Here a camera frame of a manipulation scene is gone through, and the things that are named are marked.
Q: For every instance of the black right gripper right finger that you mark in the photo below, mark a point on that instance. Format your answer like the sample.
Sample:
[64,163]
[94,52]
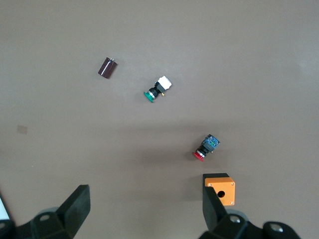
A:
[214,214]

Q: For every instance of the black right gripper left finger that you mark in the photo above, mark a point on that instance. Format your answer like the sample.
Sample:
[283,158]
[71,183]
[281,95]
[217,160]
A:
[72,214]

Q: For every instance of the red mushroom push button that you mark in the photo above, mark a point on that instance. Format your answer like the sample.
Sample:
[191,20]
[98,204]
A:
[199,155]

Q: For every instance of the dark brown cylindrical capacitor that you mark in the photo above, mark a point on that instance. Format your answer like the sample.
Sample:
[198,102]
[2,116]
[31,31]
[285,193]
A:
[107,68]

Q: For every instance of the orange button enclosure box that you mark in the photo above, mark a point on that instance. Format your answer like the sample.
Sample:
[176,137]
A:
[224,185]

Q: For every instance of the green push button switch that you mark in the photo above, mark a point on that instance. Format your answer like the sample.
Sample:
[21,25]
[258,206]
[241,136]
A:
[150,95]

